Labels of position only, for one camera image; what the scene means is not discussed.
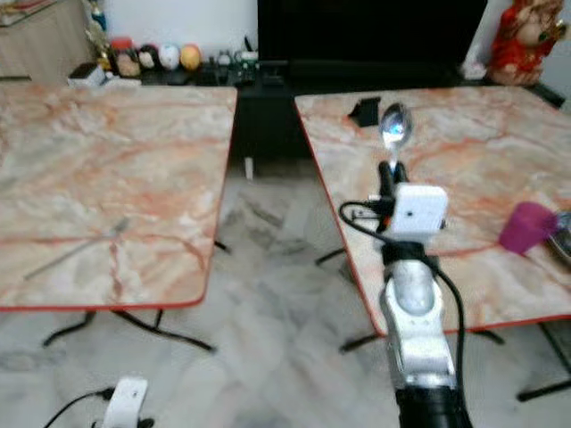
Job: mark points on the marble folding table with fork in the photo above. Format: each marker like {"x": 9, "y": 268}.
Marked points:
{"x": 116, "y": 160}

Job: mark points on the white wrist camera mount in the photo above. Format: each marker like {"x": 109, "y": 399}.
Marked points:
{"x": 126, "y": 403}
{"x": 419, "y": 212}

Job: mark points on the red and gold figurine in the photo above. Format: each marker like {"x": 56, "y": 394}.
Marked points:
{"x": 525, "y": 40}

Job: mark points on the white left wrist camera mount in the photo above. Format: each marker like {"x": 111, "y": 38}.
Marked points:
{"x": 126, "y": 403}

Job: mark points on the light wooden cabinet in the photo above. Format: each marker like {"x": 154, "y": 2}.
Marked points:
{"x": 40, "y": 45}

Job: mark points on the marble folding table with cup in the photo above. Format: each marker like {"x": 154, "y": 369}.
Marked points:
{"x": 482, "y": 134}

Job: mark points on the silver metal spoon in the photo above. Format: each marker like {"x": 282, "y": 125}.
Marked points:
{"x": 396, "y": 127}

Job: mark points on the silver metal fork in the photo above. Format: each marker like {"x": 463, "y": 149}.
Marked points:
{"x": 76, "y": 251}

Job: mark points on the magenta plastic cup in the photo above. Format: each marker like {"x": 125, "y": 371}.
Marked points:
{"x": 526, "y": 228}

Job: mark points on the small black box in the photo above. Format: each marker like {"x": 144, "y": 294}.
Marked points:
{"x": 366, "y": 111}

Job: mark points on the white egg figurine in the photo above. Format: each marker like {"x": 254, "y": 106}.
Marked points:
{"x": 169, "y": 56}

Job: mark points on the dark egg figurine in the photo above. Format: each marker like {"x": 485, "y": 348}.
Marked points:
{"x": 148, "y": 57}

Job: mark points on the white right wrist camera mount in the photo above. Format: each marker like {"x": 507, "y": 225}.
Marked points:
{"x": 419, "y": 212}

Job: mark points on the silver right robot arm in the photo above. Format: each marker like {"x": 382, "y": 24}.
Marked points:
{"x": 415, "y": 312}

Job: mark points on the silver metal plate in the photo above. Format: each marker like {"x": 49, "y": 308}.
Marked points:
{"x": 563, "y": 239}

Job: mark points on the black television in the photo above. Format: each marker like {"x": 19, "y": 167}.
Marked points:
{"x": 370, "y": 31}

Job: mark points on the small white box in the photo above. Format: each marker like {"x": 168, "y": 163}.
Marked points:
{"x": 86, "y": 74}

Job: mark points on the orange egg figurine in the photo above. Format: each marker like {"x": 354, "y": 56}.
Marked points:
{"x": 190, "y": 57}

